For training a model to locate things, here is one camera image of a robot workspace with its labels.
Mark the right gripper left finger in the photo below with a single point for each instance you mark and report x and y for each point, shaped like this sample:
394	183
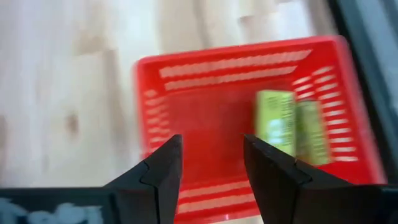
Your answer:
155	193

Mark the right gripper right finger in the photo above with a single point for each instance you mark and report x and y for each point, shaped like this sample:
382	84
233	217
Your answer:
280	193

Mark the red plastic basket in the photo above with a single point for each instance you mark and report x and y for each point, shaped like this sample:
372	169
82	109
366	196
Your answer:
211	124

